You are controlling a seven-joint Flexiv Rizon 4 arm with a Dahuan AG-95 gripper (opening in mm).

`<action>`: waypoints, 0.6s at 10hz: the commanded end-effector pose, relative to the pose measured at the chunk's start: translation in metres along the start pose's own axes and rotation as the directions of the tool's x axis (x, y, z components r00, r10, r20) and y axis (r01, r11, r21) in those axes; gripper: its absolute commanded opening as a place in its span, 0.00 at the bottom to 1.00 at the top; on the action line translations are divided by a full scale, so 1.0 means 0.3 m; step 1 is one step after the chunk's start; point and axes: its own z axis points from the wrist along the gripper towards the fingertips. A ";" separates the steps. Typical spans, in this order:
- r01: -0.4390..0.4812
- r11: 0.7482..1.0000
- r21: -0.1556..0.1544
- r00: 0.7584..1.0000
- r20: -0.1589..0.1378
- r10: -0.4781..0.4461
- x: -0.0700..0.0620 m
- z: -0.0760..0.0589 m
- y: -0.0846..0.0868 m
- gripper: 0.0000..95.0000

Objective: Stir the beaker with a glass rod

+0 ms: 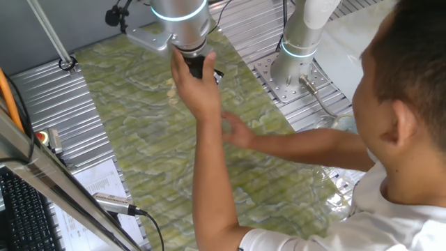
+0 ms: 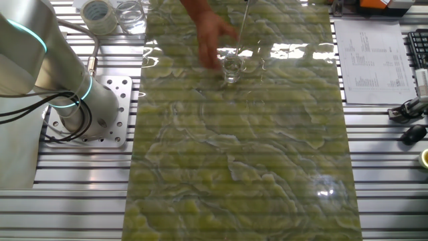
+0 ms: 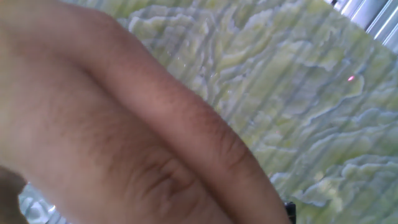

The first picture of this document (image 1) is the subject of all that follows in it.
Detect green marble pattern mat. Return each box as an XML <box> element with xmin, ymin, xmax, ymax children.
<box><xmin>75</xmin><ymin>20</ymin><xmax>351</xmax><ymax>251</ymax></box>

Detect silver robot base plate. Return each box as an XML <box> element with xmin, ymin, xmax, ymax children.
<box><xmin>253</xmin><ymin>52</ymin><xmax>332</xmax><ymax>105</ymax></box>

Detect silver ridged device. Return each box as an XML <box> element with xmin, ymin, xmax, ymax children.
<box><xmin>92</xmin><ymin>192</ymin><xmax>148</xmax><ymax>217</ymax></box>

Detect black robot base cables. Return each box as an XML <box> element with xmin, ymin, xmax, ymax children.
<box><xmin>276</xmin><ymin>0</ymin><xmax>289</xmax><ymax>54</ymax></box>

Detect person's left forearm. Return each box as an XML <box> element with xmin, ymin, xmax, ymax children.
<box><xmin>191</xmin><ymin>116</ymin><xmax>254</xmax><ymax>251</ymax></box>

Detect pale marble pattern sheet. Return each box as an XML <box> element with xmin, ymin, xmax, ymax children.
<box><xmin>313</xmin><ymin>0</ymin><xmax>398</xmax><ymax>104</ymax></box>

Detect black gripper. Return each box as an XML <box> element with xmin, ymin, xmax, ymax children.
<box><xmin>183</xmin><ymin>54</ymin><xmax>225</xmax><ymax>85</ymax></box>

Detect person's left hand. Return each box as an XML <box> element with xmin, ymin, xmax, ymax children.
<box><xmin>169</xmin><ymin>46</ymin><xmax>223</xmax><ymax>123</ymax></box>

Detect black device cable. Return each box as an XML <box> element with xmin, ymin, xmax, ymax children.
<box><xmin>134</xmin><ymin>208</ymin><xmax>165</xmax><ymax>251</ymax></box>

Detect silver aluminium post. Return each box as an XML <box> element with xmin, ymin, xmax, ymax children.
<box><xmin>26</xmin><ymin>0</ymin><xmax>76</xmax><ymax>69</ymax></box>

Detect printed table paper sheet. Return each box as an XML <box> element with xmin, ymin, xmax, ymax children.
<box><xmin>52</xmin><ymin>158</ymin><xmax>146</xmax><ymax>251</ymax></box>

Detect grey braided hose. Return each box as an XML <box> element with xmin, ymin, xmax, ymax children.
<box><xmin>298</xmin><ymin>75</ymin><xmax>355</xmax><ymax>119</ymax></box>

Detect person's right hand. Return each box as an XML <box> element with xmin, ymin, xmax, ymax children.
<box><xmin>220</xmin><ymin>111</ymin><xmax>258</xmax><ymax>150</ymax></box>

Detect silver camera bracket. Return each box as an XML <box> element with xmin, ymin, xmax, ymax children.
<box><xmin>125</xmin><ymin>26</ymin><xmax>175</xmax><ymax>57</ymax></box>

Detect person's head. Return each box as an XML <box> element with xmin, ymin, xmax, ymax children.
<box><xmin>351</xmin><ymin>0</ymin><xmax>446</xmax><ymax>207</ymax></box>

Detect orange cable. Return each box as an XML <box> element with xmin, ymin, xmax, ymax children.
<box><xmin>0</xmin><ymin>68</ymin><xmax>25</xmax><ymax>133</ymax></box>

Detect person's head and torso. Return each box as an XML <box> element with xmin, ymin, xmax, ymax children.
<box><xmin>238</xmin><ymin>149</ymin><xmax>446</xmax><ymax>251</ymax></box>

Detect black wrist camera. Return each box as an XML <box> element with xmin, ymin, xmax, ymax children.
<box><xmin>104</xmin><ymin>0</ymin><xmax>133</xmax><ymax>35</ymax></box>

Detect person's right forearm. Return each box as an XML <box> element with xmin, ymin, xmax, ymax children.
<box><xmin>251</xmin><ymin>127</ymin><xmax>376</xmax><ymax>173</ymax></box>

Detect black computer keyboard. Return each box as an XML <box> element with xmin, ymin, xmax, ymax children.
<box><xmin>0</xmin><ymin>167</ymin><xmax>64</xmax><ymax>251</ymax></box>

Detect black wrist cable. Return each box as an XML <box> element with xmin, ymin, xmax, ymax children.
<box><xmin>208</xmin><ymin>0</ymin><xmax>233</xmax><ymax>35</ymax></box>

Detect shiny metal frame beam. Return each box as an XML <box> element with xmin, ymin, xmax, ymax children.
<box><xmin>0</xmin><ymin>106</ymin><xmax>142</xmax><ymax>251</ymax></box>

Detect grey emergency stop box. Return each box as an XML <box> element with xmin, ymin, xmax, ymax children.
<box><xmin>34</xmin><ymin>127</ymin><xmax>63</xmax><ymax>155</ymax></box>

